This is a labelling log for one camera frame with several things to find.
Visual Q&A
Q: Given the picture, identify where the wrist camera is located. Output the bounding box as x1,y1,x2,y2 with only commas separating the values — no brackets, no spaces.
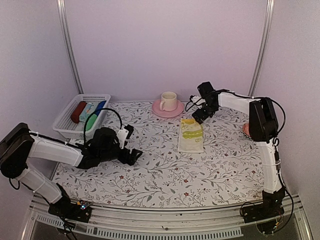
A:
116,124,134,149
189,95,202,105

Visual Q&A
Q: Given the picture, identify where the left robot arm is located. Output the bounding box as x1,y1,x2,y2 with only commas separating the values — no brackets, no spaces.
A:
0,122,143,217

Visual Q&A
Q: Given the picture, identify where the light blue rolled towel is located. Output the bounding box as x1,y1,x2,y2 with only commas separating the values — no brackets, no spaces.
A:
79,102,98,123

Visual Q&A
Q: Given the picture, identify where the white plastic basket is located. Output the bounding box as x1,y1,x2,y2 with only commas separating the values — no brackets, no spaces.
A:
52,94,111,140

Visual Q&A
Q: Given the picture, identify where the left aluminium frame post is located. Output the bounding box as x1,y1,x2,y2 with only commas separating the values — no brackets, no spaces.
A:
56,0,84,94

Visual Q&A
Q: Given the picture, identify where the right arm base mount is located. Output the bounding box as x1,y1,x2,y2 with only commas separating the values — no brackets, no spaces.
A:
239,199,285,223

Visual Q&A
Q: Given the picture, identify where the pink plate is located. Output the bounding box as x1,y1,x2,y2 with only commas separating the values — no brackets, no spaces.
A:
151,98,185,119

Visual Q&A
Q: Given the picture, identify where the cream ceramic mug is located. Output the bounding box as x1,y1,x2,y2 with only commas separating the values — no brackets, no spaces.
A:
159,91,177,112

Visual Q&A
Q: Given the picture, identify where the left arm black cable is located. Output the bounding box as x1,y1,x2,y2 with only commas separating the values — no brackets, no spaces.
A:
82,107,124,146

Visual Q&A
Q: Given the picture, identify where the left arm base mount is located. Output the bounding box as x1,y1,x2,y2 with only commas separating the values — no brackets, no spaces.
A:
48,198,92,223

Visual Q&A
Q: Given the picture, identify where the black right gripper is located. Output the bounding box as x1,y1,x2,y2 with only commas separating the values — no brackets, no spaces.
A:
192,101,218,124

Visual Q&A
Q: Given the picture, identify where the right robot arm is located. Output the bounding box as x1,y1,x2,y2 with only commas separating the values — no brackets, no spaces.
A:
189,82,286,218

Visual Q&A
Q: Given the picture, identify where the front aluminium rail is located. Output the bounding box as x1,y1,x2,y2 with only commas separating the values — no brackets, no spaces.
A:
22,195,313,240

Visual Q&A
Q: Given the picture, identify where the yellow patterned towel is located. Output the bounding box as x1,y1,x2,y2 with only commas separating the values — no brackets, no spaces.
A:
177,118,204,154

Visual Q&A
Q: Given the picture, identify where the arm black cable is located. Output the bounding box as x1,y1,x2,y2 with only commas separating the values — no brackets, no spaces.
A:
264,97,287,141
82,107,124,146

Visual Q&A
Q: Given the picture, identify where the dark red rolled towel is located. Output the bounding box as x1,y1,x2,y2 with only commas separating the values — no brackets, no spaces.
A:
70,101,87,124

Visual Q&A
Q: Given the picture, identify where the green microfibre towel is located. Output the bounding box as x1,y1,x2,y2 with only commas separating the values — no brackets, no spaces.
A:
84,113,98,131

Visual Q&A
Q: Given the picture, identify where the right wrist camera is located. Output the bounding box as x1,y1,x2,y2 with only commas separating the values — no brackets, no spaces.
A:
189,95,202,105

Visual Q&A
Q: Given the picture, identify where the aluminium frame post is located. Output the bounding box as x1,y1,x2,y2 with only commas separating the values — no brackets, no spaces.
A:
248,0,275,97
56,0,84,94

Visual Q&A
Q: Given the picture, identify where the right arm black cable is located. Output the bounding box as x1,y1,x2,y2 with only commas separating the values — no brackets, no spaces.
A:
264,97,287,141

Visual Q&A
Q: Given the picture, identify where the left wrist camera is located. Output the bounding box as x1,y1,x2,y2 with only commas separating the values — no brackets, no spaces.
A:
116,124,134,149

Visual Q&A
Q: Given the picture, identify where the right aluminium frame post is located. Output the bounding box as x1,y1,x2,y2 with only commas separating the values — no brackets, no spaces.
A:
248,0,275,97

